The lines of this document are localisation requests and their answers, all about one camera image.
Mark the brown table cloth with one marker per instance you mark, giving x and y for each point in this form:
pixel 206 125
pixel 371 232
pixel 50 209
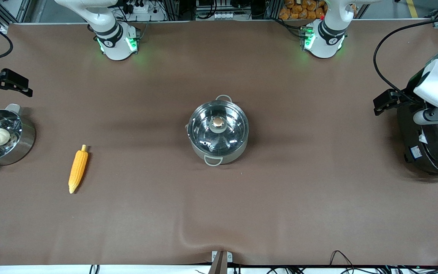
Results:
pixel 219 217

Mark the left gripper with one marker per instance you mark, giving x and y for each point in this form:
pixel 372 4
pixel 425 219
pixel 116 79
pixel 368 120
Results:
pixel 404 97

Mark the white power strip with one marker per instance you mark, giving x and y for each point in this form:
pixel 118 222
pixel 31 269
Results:
pixel 224 16

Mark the yellow corn cob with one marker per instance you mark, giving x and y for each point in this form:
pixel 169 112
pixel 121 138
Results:
pixel 78 169

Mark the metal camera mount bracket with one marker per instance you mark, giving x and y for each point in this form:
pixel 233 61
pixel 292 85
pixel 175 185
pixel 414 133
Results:
pixel 221 262

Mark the steel steamer pot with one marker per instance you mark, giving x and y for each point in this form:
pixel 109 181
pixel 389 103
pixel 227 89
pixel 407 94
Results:
pixel 23 146

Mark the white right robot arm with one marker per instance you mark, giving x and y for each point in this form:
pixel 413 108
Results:
pixel 115 43

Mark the glass pot lid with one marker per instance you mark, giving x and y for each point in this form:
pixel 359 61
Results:
pixel 203 131

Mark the orange bread pile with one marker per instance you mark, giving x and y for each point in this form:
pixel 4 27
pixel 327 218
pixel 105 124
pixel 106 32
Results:
pixel 302 10

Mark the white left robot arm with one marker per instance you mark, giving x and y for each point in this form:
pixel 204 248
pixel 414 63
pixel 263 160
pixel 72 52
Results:
pixel 323 43

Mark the grey steel cooking pot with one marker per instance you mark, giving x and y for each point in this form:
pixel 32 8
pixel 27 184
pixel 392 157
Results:
pixel 219 158

